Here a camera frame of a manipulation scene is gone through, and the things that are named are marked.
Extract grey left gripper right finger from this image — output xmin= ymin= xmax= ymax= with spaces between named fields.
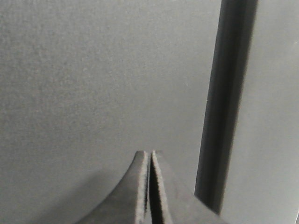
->
xmin=149 ymin=151 xmax=225 ymax=224

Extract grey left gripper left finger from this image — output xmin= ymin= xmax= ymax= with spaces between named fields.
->
xmin=77 ymin=151 xmax=149 ymax=224

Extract dark grey fridge door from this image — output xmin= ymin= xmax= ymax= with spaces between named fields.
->
xmin=0 ymin=0 xmax=258 ymax=224

